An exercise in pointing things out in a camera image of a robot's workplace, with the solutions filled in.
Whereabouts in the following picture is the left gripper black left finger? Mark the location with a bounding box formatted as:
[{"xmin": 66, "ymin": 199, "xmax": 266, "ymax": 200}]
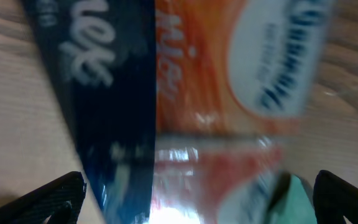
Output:
[{"xmin": 0, "ymin": 171, "xmax": 87, "ymax": 224}]

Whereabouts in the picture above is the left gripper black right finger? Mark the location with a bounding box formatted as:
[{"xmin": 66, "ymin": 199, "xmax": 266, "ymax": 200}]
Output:
[{"xmin": 313, "ymin": 170, "xmax": 358, "ymax": 224}]

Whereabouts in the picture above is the Kleenex tissue multipack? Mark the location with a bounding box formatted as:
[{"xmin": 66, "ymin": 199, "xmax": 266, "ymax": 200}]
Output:
[{"xmin": 22, "ymin": 0, "xmax": 334, "ymax": 223}]

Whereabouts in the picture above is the mint green wipes packet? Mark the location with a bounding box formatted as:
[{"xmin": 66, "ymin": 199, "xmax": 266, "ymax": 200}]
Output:
[{"xmin": 264, "ymin": 172, "xmax": 317, "ymax": 224}]

